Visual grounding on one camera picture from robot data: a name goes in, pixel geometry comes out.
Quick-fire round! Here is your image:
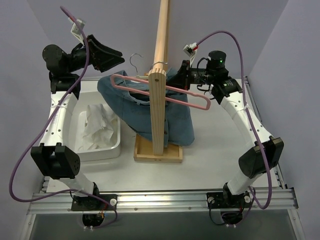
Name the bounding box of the aluminium mounting rail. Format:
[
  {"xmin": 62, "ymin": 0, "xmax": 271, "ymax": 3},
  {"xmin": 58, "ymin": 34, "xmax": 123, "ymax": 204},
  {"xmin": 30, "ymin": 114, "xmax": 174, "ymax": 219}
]
[{"xmin": 24, "ymin": 75, "xmax": 301, "ymax": 240}]

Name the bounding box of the beige hanger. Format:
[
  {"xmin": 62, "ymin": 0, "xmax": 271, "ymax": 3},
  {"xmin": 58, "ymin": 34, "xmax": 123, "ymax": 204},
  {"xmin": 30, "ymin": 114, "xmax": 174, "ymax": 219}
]
[{"xmin": 134, "ymin": 61, "xmax": 168, "ymax": 81}]

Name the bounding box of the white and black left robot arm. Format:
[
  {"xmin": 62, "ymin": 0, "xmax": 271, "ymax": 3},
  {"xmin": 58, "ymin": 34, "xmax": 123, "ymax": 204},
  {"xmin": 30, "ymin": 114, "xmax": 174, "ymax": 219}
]
[{"xmin": 30, "ymin": 34, "xmax": 125, "ymax": 210}]

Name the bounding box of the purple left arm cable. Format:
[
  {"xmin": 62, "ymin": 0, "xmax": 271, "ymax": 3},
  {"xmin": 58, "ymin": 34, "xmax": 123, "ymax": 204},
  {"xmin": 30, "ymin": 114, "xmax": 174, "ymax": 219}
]
[{"xmin": 9, "ymin": 6, "xmax": 118, "ymax": 230}]

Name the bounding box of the blue denim garment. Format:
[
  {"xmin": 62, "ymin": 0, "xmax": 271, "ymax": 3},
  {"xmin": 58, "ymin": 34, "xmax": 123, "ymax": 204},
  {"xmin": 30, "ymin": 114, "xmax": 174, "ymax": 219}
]
[{"xmin": 96, "ymin": 66, "xmax": 196, "ymax": 146}]

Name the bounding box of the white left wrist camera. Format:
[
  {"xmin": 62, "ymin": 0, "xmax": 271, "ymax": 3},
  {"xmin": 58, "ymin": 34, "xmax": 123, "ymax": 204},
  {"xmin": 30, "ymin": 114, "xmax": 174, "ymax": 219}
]
[{"xmin": 68, "ymin": 17, "xmax": 86, "ymax": 44}]

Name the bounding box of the white plastic basket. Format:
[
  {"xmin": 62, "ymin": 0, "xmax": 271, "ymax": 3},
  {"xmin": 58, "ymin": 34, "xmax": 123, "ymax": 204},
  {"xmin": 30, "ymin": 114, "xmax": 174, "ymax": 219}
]
[{"xmin": 68, "ymin": 91, "xmax": 121, "ymax": 163}]

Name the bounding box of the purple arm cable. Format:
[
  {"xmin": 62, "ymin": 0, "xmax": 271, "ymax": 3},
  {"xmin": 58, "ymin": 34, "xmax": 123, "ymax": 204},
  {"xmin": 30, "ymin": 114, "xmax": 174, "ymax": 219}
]
[
  {"xmin": 196, "ymin": 30, "xmax": 273, "ymax": 226},
  {"xmin": 9, "ymin": 6, "xmax": 118, "ymax": 230}
]

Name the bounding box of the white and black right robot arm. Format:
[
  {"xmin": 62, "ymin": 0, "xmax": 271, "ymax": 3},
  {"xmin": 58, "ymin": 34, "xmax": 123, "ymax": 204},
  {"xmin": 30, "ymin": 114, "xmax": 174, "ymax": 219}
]
[{"xmin": 168, "ymin": 50, "xmax": 284, "ymax": 207}]

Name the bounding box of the pink hanger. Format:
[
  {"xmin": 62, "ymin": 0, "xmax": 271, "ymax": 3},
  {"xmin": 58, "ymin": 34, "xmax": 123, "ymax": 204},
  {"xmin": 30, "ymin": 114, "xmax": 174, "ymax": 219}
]
[{"xmin": 110, "ymin": 66, "xmax": 211, "ymax": 111}]

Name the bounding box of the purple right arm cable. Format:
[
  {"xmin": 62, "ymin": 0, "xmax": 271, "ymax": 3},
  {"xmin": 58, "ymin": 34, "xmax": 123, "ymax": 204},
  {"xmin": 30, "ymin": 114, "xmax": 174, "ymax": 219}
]
[{"xmin": 196, "ymin": 30, "xmax": 273, "ymax": 226}]

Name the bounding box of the white pleated skirt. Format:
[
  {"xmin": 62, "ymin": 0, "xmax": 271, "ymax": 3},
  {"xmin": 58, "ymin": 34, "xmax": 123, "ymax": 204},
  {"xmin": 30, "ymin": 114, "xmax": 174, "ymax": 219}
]
[{"xmin": 81, "ymin": 103, "xmax": 117, "ymax": 151}]

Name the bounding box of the wooden clothes rack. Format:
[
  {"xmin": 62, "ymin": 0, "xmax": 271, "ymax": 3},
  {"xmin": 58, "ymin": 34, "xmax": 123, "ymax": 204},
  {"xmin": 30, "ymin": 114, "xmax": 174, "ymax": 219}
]
[{"xmin": 133, "ymin": 0, "xmax": 183, "ymax": 164}]

